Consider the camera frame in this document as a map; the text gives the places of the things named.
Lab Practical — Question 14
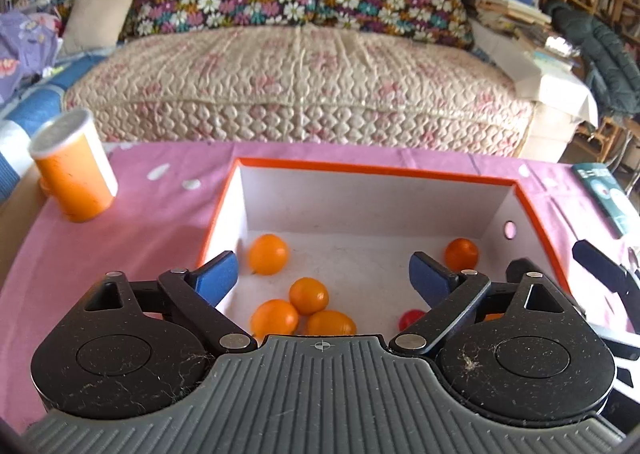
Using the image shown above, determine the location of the orange fruit far right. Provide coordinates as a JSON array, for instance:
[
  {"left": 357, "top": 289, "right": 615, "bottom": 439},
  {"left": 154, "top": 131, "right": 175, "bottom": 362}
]
[{"left": 444, "top": 237, "right": 480, "bottom": 272}]

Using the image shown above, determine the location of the orange fruit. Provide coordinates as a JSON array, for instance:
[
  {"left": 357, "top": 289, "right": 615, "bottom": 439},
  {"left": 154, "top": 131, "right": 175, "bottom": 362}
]
[
  {"left": 444, "top": 237, "right": 480, "bottom": 272},
  {"left": 304, "top": 310, "right": 357, "bottom": 336},
  {"left": 250, "top": 299, "right": 299, "bottom": 341},
  {"left": 248, "top": 234, "right": 288, "bottom": 275},
  {"left": 288, "top": 278, "right": 330, "bottom": 315}
]

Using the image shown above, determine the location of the small red fruit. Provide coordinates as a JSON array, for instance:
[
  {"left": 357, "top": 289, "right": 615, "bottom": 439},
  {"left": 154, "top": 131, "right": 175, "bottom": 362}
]
[{"left": 398, "top": 309, "right": 426, "bottom": 332}]

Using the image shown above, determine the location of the orange fruit front left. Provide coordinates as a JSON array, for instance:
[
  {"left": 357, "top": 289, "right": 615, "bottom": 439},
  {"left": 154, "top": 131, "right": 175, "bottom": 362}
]
[{"left": 250, "top": 299, "right": 299, "bottom": 341}]

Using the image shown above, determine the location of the orange fruit far left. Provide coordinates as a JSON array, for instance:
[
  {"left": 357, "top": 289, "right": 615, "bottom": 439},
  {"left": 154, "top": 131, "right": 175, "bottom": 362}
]
[{"left": 248, "top": 234, "right": 288, "bottom": 275}]

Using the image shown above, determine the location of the pink tablecloth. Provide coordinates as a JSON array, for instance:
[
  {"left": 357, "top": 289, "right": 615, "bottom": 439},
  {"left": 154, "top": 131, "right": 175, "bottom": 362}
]
[{"left": 1, "top": 142, "right": 639, "bottom": 431}]

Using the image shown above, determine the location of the orange fruit front centre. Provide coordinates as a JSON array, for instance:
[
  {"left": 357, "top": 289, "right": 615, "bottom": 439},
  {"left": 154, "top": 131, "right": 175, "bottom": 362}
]
[{"left": 304, "top": 310, "right": 357, "bottom": 336}]

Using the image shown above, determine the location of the orange-rimmed white box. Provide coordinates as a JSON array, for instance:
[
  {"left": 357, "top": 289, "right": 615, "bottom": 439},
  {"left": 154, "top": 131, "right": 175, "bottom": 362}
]
[{"left": 201, "top": 157, "right": 567, "bottom": 337}]

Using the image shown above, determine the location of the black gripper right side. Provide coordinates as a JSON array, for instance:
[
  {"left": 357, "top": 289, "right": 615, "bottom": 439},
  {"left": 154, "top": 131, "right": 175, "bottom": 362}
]
[{"left": 570, "top": 239, "right": 640, "bottom": 430}]

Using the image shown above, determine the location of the orange plastic cup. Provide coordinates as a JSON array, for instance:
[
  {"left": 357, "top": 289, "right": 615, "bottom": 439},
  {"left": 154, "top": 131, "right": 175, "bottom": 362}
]
[{"left": 28, "top": 109, "right": 118, "bottom": 222}]

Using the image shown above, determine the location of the teal booklet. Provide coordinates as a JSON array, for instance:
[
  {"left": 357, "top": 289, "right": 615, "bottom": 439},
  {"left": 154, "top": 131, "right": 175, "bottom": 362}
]
[{"left": 570, "top": 163, "right": 639, "bottom": 237}]

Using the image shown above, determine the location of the dark green jacket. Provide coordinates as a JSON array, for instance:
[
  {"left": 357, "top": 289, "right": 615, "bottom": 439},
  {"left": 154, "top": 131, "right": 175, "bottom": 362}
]
[{"left": 544, "top": 2, "right": 639, "bottom": 117}]

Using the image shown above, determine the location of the stack of books and papers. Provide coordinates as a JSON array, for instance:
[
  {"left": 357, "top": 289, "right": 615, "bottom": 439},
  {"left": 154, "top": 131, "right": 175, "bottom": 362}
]
[{"left": 469, "top": 0, "right": 582, "bottom": 72}]

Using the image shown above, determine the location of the cream cushion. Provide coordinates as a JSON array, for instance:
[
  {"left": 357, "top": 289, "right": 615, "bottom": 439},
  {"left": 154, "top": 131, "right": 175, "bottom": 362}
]
[{"left": 61, "top": 0, "right": 134, "bottom": 56}]

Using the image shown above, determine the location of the purple floral bag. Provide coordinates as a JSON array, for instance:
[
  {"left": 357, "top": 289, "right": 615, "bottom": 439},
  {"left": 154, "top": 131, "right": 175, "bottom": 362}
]
[{"left": 1, "top": 9, "right": 61, "bottom": 103}]

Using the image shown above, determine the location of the floral pillow right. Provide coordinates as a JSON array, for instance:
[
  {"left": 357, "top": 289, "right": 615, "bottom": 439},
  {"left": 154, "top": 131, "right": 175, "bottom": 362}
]
[{"left": 314, "top": 0, "right": 473, "bottom": 49}]

